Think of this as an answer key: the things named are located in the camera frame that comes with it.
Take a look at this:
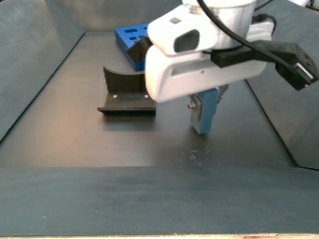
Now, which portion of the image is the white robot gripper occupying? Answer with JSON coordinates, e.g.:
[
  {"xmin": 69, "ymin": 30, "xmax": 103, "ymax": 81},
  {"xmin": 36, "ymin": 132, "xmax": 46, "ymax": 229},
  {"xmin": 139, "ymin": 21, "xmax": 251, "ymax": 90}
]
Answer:
[{"xmin": 144, "ymin": 4, "xmax": 267, "ymax": 120}]

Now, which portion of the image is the light blue rectangular block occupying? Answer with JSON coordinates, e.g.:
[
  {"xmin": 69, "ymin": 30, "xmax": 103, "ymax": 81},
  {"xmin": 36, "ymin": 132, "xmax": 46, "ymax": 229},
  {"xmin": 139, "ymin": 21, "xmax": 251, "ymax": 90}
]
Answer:
[{"xmin": 191, "ymin": 89, "xmax": 217, "ymax": 134}]

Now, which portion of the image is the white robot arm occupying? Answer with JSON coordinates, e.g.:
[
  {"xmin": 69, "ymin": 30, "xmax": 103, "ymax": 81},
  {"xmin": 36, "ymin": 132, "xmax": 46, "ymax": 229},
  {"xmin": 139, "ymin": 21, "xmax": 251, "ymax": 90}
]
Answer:
[{"xmin": 144, "ymin": 0, "xmax": 272, "ymax": 103}]

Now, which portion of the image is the blue foam shape board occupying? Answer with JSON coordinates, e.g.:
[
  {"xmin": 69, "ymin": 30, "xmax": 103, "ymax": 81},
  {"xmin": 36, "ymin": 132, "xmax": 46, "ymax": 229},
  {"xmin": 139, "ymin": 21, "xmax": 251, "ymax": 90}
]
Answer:
[{"xmin": 113, "ymin": 23, "xmax": 148, "ymax": 72}]

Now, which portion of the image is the black curved plastic holder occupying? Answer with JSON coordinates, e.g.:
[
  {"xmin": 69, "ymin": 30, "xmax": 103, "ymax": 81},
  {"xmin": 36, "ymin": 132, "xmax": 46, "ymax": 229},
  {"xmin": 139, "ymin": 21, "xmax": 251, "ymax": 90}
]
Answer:
[{"xmin": 97, "ymin": 67, "xmax": 156, "ymax": 116}]

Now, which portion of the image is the black camera cable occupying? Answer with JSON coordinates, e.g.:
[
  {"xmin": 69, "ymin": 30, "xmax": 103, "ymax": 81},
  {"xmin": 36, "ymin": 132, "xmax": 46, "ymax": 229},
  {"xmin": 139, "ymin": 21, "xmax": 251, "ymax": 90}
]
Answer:
[{"xmin": 196, "ymin": 0, "xmax": 293, "ymax": 68}]

